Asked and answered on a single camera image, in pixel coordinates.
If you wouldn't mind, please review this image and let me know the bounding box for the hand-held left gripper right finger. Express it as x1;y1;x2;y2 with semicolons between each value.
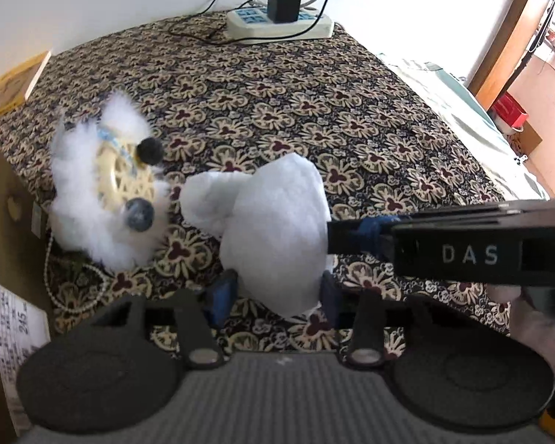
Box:
320;272;451;371

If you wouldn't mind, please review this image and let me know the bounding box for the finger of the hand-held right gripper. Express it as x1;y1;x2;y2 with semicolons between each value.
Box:
326;215;401;260

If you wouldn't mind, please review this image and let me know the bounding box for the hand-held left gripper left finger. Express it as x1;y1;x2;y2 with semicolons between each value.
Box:
90;269;240;371

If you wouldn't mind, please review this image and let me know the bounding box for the white cotton stuffing piece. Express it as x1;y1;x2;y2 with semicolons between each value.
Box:
179;154;333;320

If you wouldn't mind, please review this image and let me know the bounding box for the brown cardboard box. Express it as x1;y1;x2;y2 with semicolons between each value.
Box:
0;125;51;444

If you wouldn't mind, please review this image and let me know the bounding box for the person's pink fleece clothing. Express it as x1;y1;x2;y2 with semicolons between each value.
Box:
485;284;555;382

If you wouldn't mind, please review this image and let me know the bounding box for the small cardboard box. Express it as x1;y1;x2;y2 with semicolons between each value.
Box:
509;127;543;158

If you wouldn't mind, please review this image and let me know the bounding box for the grey green bed sheet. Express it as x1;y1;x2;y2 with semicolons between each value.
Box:
379;53;549;202

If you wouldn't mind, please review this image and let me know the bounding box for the floral patterned bedspread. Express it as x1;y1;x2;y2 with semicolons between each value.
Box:
0;9;512;357

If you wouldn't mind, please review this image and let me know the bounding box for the red box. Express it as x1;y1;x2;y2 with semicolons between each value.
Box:
490;92;529;130

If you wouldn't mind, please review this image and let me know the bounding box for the white fluffy woven bag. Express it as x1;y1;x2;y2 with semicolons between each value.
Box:
48;90;173;271

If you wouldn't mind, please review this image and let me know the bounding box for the white power strip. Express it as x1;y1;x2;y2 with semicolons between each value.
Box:
226;7;334;46

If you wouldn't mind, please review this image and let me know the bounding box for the black charger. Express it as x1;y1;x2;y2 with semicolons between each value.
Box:
267;0;303;24

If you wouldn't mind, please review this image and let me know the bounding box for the orange book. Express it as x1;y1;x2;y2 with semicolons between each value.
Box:
0;51;51;123

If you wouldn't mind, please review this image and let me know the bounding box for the pearl chain strap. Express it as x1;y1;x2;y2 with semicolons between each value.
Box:
41;231;110;310

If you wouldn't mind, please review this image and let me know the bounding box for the wooden door frame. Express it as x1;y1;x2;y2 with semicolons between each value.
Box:
467;0;555;110

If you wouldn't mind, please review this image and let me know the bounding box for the black looped cable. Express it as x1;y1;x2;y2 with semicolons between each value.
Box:
169;0;266;47

